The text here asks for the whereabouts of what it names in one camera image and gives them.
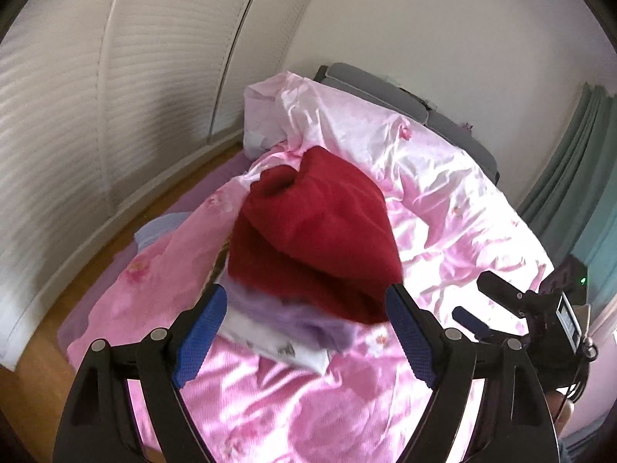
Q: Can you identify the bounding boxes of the white louvered wardrobe doors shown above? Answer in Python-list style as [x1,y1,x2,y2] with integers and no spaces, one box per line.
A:
[1,0,310,370]

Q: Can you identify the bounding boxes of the folded purple garment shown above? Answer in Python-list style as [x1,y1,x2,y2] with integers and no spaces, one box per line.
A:
[221,279,360,352]

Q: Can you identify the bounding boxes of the red knit sweater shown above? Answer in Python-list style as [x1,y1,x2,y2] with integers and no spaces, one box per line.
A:
[228,146,403,325]

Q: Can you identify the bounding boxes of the pink floral duvet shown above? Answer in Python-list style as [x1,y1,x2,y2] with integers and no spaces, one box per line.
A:
[67,73,552,462]

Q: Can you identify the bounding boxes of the grey headboard cushions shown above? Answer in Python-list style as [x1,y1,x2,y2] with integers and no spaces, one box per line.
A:
[314,63,500,184]

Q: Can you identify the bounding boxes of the brown knit garment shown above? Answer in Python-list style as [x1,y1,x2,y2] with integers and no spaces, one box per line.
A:
[203,235,231,292]

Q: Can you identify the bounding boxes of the black cable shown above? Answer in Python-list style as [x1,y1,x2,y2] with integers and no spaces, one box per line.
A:
[553,346,599,426]

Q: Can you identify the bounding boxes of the white patterned folded garment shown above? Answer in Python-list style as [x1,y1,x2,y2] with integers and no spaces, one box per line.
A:
[211,269,334,377]

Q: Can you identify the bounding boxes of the person's right hand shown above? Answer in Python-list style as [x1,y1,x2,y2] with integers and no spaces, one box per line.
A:
[545,391,574,437]

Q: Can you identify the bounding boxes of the green curtain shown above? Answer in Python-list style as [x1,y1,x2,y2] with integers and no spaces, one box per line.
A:
[519,85,617,319]

